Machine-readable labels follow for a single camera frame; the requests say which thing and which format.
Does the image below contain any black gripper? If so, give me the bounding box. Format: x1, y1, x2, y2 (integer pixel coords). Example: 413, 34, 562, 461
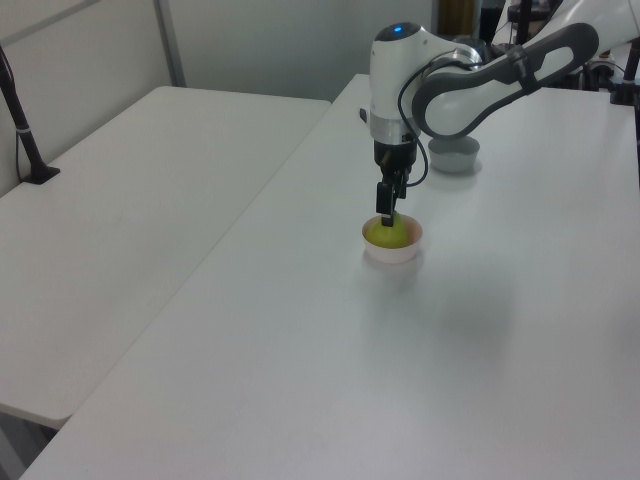
372, 141, 419, 229

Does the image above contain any green pear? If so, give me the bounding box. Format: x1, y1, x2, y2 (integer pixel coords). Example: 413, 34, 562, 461
366, 211, 408, 250

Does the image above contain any pink bowl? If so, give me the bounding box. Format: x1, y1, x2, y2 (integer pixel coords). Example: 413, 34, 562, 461
361, 213, 425, 266

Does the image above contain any grey bowl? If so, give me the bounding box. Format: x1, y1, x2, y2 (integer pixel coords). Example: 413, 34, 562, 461
427, 135, 482, 175

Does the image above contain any yellow background object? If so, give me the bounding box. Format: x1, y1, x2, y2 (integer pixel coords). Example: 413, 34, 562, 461
437, 0, 477, 38

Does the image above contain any black stand with clamp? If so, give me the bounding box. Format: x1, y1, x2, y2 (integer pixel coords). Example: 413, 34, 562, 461
607, 37, 640, 107

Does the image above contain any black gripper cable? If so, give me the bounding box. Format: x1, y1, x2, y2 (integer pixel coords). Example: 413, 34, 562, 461
396, 53, 476, 189

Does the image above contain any black cable strap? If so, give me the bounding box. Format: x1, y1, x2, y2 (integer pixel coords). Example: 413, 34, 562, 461
503, 43, 537, 97

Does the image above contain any grey partition frame post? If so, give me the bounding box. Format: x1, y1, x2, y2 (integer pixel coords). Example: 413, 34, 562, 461
152, 0, 188, 89

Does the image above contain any black camera stand pole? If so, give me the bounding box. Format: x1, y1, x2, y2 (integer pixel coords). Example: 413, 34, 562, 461
0, 43, 62, 187

